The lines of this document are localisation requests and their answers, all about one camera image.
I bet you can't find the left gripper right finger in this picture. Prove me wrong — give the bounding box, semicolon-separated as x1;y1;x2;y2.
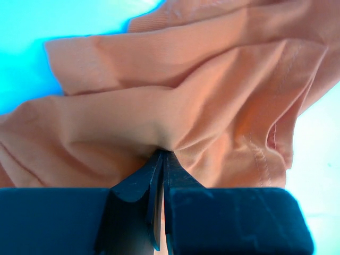
163;151;205;189

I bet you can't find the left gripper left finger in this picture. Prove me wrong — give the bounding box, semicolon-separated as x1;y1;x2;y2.
110;151;163;251

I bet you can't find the orange t shirt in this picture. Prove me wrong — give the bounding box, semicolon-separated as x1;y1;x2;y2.
0;0;340;255

